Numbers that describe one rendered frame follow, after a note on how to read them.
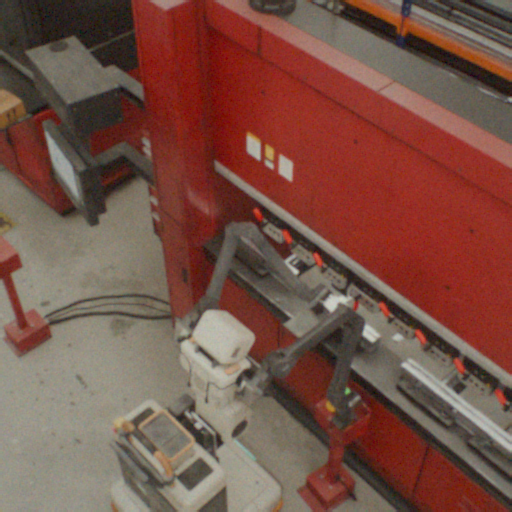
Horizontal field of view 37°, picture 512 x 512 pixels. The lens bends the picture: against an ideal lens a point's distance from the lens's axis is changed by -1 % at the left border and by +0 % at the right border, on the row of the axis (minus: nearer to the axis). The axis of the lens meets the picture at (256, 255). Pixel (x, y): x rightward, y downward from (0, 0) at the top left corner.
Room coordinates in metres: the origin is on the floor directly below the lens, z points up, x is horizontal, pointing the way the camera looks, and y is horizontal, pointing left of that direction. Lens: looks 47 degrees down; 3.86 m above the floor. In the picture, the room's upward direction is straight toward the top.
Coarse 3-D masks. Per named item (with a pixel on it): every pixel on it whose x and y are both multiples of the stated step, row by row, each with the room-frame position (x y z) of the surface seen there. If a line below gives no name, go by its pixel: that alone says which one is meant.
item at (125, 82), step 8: (112, 72) 3.31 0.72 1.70; (120, 72) 3.31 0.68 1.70; (120, 80) 3.24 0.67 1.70; (128, 80) 3.24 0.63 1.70; (120, 88) 3.26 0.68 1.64; (128, 88) 3.17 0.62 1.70; (136, 88) 3.17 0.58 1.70; (128, 96) 3.19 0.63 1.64; (136, 96) 3.10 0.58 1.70; (136, 104) 3.12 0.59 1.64; (144, 104) 3.12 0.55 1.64
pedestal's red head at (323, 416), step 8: (320, 408) 1.94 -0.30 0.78; (368, 408) 1.90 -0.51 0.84; (320, 416) 1.92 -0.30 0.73; (328, 416) 1.89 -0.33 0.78; (368, 416) 1.88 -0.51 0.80; (320, 424) 1.91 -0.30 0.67; (328, 424) 1.87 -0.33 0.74; (352, 424) 1.88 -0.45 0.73; (360, 424) 1.86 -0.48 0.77; (328, 432) 1.87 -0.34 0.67; (336, 432) 1.85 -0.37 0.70; (344, 432) 1.80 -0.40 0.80; (352, 432) 1.83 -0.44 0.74; (360, 432) 1.86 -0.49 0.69; (336, 440) 1.82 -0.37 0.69; (344, 440) 1.81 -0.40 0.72
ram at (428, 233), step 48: (240, 48) 2.83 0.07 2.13; (240, 96) 2.83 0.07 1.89; (288, 96) 2.61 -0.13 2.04; (240, 144) 2.83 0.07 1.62; (288, 144) 2.60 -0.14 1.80; (336, 144) 2.41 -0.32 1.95; (384, 144) 2.24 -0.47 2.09; (288, 192) 2.60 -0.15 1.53; (336, 192) 2.39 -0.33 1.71; (384, 192) 2.21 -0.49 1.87; (432, 192) 2.06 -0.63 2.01; (480, 192) 1.93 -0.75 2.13; (336, 240) 2.37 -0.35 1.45; (384, 240) 2.19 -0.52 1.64; (432, 240) 2.03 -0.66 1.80; (480, 240) 1.89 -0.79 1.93; (432, 288) 1.99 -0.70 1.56; (480, 288) 1.85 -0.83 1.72; (480, 336) 1.81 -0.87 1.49
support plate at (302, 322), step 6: (300, 312) 2.33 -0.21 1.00; (306, 312) 2.33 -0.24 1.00; (294, 318) 2.29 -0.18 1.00; (300, 318) 2.29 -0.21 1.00; (306, 318) 2.29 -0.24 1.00; (312, 318) 2.29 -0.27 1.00; (288, 324) 2.26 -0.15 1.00; (294, 324) 2.26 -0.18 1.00; (300, 324) 2.26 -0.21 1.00; (306, 324) 2.26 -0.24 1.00; (312, 324) 2.26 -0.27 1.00; (294, 330) 2.22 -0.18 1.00; (300, 330) 2.22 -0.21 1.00; (306, 330) 2.22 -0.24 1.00; (300, 336) 2.19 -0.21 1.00
